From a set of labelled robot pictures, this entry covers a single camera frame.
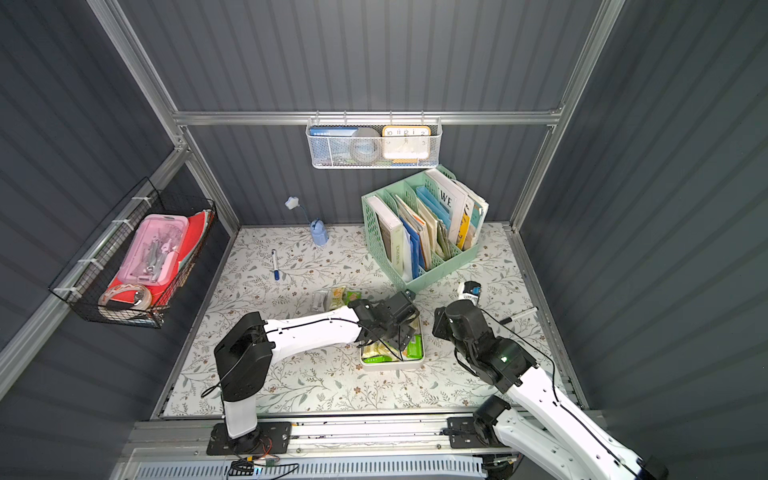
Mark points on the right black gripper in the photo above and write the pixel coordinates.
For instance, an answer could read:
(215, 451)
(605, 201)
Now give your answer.
(455, 312)

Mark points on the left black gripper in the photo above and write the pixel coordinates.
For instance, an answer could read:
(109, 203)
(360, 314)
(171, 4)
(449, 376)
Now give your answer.
(405, 327)

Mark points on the green cookie packet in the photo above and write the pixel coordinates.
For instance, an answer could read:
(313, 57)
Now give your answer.
(351, 296)

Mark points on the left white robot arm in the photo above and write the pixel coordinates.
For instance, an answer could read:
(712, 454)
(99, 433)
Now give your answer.
(246, 354)

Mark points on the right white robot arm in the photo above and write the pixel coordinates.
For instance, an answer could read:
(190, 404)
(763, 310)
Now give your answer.
(529, 414)

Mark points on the white storage box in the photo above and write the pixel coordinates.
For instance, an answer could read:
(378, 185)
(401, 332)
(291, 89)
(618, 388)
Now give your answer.
(378, 356)

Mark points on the blue box in basket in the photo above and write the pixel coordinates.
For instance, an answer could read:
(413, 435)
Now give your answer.
(330, 145)

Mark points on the black white pen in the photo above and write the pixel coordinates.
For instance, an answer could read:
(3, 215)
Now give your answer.
(533, 311)

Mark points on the blue folder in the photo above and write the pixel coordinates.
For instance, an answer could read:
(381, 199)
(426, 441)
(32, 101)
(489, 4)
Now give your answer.
(415, 249)

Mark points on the white brown book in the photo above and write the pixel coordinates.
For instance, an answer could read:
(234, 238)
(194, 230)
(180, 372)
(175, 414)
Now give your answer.
(394, 237)

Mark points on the mint green file organizer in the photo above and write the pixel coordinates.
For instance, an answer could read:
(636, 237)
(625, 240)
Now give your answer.
(414, 199)

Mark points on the blue small bottle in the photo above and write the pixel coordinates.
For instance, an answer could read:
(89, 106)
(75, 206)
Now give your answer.
(317, 227)

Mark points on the blue white marker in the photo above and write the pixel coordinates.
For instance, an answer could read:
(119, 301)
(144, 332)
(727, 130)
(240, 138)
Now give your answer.
(275, 265)

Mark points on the white book WE cover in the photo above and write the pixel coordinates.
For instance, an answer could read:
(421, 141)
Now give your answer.
(456, 201)

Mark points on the yellow white clock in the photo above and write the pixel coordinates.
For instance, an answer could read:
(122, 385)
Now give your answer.
(406, 143)

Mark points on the grey tape roll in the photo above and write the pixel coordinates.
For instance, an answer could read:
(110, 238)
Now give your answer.
(365, 146)

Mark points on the clear tape roll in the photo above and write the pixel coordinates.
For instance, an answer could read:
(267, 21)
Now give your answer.
(126, 296)

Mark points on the pink plastic case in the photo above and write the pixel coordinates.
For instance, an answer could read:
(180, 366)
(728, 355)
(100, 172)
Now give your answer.
(154, 251)

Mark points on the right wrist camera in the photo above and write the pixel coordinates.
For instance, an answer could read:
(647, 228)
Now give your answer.
(471, 291)

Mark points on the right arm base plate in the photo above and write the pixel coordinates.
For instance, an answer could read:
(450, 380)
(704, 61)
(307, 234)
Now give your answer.
(471, 433)

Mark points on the aluminium rail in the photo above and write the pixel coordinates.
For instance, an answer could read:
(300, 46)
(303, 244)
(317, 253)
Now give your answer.
(312, 436)

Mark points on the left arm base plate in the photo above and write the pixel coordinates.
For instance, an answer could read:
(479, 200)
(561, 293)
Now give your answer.
(267, 438)

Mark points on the white wire wall basket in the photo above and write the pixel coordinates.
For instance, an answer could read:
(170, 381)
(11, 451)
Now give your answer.
(382, 163)

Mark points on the black wire side basket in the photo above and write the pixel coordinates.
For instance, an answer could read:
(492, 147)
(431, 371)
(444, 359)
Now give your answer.
(89, 274)

